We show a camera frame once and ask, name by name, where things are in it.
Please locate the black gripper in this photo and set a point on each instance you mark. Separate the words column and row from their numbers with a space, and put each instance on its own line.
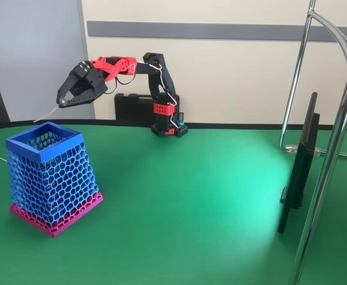
column 88, row 84

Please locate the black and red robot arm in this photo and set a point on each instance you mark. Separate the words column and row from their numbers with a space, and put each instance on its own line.
column 161, row 110

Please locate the blue and magenta mesh basket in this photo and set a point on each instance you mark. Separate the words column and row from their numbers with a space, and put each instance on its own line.
column 54, row 178

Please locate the black plastic carry case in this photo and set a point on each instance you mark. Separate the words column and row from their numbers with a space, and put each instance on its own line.
column 132, row 107

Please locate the green cloth with black edge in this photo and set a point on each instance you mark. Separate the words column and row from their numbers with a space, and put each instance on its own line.
column 176, row 222

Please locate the black monitor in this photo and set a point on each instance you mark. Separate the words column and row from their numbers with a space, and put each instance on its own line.
column 299, row 172

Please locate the chrome tube stand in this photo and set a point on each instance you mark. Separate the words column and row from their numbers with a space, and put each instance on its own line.
column 328, row 178

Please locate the grey wall rail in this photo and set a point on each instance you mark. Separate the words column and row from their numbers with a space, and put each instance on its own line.
column 221, row 29

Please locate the clear plastic bracket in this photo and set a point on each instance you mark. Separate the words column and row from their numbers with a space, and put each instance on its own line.
column 292, row 148

